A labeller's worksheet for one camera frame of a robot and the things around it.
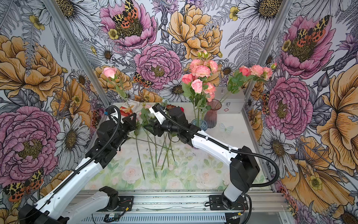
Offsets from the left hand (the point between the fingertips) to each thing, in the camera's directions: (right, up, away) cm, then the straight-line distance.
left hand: (137, 117), depth 74 cm
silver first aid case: (+61, +10, +34) cm, 70 cm away
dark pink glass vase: (+44, +1, +28) cm, 52 cm away
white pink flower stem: (-4, +2, +34) cm, 34 cm away
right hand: (+6, -5, -2) cm, 8 cm away
